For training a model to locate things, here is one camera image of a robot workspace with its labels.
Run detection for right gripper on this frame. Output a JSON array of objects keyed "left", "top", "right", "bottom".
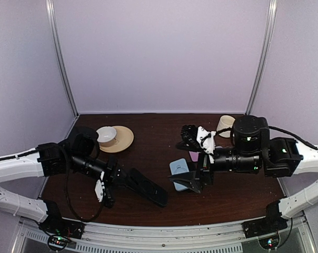
[{"left": 167, "top": 148, "right": 261, "bottom": 194}]

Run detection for black cased phone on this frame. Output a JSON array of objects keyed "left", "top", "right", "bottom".
[{"left": 129, "top": 171, "right": 168, "bottom": 208}]

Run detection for pink phone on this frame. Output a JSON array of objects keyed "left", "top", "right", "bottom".
[{"left": 189, "top": 151, "right": 199, "bottom": 162}]

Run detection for light blue cased phone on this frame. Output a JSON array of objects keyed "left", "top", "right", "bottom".
[{"left": 169, "top": 158, "right": 191, "bottom": 192}]

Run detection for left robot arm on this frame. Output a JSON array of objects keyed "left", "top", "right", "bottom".
[{"left": 0, "top": 126, "right": 140, "bottom": 234}]

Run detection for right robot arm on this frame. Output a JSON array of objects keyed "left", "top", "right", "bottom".
[{"left": 169, "top": 115, "right": 318, "bottom": 233}]

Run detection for beige saucer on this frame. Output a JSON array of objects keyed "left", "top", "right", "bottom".
[{"left": 98, "top": 125, "right": 134, "bottom": 153}]

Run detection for white teacup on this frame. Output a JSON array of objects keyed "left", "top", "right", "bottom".
[{"left": 96, "top": 126, "right": 117, "bottom": 143}]

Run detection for cream ribbed mug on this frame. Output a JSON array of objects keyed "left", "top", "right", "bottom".
[{"left": 216, "top": 115, "right": 235, "bottom": 138}]

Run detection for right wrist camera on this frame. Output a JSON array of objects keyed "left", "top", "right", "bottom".
[{"left": 196, "top": 126, "right": 216, "bottom": 163}]

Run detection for aluminium front rail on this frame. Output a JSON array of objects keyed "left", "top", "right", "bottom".
[{"left": 16, "top": 215, "right": 315, "bottom": 253}]

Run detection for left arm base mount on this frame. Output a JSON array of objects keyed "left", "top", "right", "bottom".
[{"left": 38, "top": 200, "right": 85, "bottom": 252}]

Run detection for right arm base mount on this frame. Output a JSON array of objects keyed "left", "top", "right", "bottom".
[{"left": 242, "top": 200, "right": 293, "bottom": 252}]

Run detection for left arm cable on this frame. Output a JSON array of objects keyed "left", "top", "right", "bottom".
[{"left": 0, "top": 144, "right": 104, "bottom": 222}]

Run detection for right aluminium post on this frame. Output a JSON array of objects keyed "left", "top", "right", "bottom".
[{"left": 245, "top": 0, "right": 278, "bottom": 115}]

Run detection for aluminium post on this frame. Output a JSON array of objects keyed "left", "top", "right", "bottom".
[
  {"left": 45, "top": 0, "right": 78, "bottom": 116},
  {"left": 245, "top": 0, "right": 278, "bottom": 115}
]

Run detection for left aluminium post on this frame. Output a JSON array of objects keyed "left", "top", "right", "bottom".
[{"left": 45, "top": 0, "right": 78, "bottom": 116}]

